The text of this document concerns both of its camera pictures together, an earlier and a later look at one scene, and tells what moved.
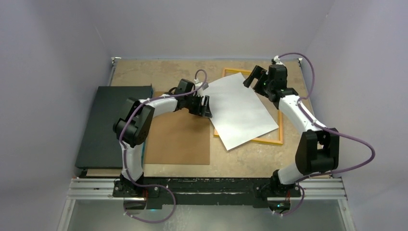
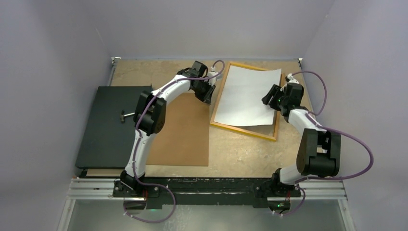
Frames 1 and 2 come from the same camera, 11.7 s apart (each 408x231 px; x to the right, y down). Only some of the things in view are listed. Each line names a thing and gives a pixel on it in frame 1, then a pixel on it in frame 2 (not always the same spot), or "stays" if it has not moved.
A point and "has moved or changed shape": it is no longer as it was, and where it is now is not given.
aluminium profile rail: (329, 189) stays
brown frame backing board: (178, 138) stays
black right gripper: (260, 73) to (274, 91)
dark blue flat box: (100, 147) stays
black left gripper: (199, 110) to (207, 97)
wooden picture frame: (217, 129) has moved or changed shape
